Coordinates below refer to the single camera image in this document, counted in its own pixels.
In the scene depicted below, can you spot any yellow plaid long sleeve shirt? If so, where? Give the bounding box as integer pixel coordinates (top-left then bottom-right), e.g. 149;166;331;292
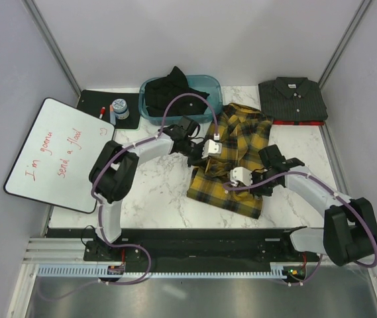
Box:
186;103;273;219

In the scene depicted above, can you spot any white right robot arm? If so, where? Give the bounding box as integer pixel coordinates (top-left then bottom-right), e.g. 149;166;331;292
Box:
250;145;377;268

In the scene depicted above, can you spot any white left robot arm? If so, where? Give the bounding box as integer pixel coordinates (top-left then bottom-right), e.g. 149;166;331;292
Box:
89;116;219;260

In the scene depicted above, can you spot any teal plastic bin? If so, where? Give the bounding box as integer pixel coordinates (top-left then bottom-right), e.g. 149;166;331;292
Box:
138;75;223;126

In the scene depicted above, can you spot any black shirt in bin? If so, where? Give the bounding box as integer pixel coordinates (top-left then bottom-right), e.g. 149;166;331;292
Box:
146;66;209;117

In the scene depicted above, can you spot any small blue white jar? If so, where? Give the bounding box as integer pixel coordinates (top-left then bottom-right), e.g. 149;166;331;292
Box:
111;99;129;120

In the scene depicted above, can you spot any folded dark striped shirt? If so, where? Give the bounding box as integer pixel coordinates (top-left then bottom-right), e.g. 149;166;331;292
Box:
258;77;328;122

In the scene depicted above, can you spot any blue orange eraser stick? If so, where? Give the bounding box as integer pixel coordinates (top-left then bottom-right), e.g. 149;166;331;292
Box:
109;105;116;126

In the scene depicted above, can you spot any red whiteboard marker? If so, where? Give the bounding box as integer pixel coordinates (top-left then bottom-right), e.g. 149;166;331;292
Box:
99;107;105;119

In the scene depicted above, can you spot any black mat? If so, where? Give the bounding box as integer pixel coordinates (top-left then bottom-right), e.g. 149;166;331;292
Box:
76;89;140;130

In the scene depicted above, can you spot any white dry-erase board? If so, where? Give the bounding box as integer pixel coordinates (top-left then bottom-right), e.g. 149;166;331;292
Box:
4;98;115;213

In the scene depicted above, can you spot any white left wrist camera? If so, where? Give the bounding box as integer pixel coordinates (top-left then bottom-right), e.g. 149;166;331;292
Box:
201;139;223;159

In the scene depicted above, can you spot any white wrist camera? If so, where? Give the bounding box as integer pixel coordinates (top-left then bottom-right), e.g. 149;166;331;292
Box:
201;139;223;159
229;167;252;186

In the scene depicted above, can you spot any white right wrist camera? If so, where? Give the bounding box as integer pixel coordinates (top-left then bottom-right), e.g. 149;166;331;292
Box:
229;167;252;186

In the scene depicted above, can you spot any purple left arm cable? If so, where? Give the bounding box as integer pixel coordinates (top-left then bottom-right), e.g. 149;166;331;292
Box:
90;93;221;286

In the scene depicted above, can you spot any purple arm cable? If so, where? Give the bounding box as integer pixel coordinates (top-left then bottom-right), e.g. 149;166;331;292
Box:
90;93;221;286
223;171;377;288

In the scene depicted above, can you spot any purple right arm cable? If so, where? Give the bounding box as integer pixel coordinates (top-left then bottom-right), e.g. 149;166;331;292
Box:
223;171;377;288

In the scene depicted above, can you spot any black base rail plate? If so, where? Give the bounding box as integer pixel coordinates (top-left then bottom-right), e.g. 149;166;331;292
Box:
46;229;319;274

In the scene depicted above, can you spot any aluminium frame rail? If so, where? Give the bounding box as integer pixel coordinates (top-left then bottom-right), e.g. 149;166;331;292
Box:
22;237;377;266

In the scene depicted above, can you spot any light blue cable duct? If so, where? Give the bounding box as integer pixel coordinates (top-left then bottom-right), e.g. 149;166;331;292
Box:
37;264;293;279

